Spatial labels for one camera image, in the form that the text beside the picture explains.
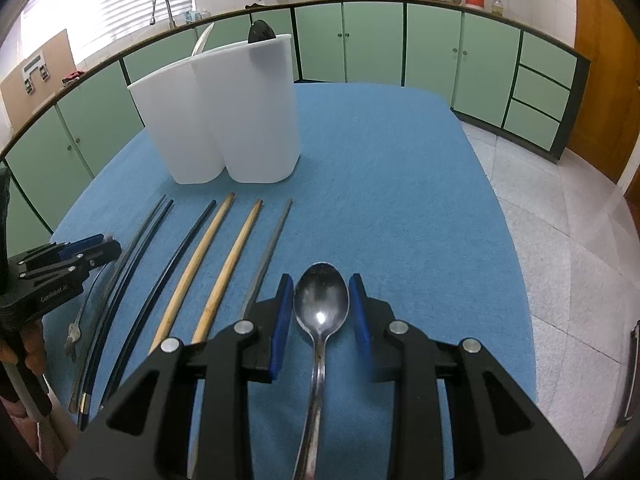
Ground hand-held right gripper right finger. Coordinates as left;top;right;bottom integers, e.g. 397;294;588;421
347;273;586;480

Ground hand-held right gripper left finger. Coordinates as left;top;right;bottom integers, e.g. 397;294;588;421
59;274;295;480

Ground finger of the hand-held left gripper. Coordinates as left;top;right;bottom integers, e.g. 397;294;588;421
70;240;123;275
57;233;113;261

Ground black chopstick with gold band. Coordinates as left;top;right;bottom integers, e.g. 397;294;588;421
77;200;175;428
99;200;218;413

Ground metal spoon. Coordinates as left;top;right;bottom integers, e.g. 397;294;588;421
292;262;350;480

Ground grey metal chopstick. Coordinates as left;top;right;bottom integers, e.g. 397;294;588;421
67;195;167;408
242;198;294;320

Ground wooden chopstick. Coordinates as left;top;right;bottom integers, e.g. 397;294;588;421
191;199;264;345
148;192;236;357

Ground white plastic utensil holder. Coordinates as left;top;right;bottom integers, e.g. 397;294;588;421
127;33;301;185

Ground person's left hand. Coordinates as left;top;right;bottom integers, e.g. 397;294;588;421
15;321;48;378

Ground blue tablecloth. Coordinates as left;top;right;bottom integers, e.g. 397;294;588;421
50;82;538;480

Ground cardboard box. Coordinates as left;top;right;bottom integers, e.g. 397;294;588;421
0;29;78;133

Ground white spoon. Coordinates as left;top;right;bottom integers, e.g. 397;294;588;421
192;22;216;56

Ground metal kitchen faucet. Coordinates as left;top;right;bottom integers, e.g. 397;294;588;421
150;0;177;30

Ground white window blinds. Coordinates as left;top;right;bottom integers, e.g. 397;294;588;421
20;0;193;61

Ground black ladle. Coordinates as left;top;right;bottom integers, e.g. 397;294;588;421
248;19;277;43

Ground green base cabinets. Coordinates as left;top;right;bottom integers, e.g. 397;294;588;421
0;0;591;256

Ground wooden door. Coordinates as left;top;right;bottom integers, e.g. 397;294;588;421
565;0;640;186

